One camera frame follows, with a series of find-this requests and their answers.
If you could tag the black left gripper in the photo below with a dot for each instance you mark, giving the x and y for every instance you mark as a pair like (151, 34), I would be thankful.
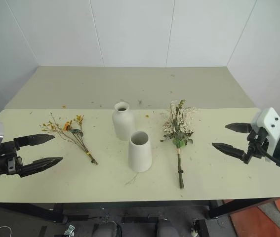
(5, 164)

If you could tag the orange floor mat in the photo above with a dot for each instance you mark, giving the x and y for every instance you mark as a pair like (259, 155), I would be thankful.
(265, 217)

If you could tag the yellow dried flower bunch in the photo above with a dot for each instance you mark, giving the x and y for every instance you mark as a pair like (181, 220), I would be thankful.
(76, 138)

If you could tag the white and green flower bouquet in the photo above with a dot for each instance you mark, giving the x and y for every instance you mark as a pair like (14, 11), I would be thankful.
(178, 128)

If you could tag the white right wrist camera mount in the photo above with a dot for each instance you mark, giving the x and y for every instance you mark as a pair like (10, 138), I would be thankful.
(270, 123)

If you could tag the black metal table frame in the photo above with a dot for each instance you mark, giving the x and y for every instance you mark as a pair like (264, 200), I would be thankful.
(139, 205)

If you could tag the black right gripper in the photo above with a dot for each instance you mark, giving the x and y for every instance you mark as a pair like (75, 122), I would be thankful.
(255, 145)

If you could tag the white conical vase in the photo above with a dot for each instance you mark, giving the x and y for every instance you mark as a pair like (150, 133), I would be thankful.
(140, 155)

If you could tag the white bottle-shaped vase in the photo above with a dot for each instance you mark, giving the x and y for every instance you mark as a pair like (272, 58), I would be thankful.
(123, 123)

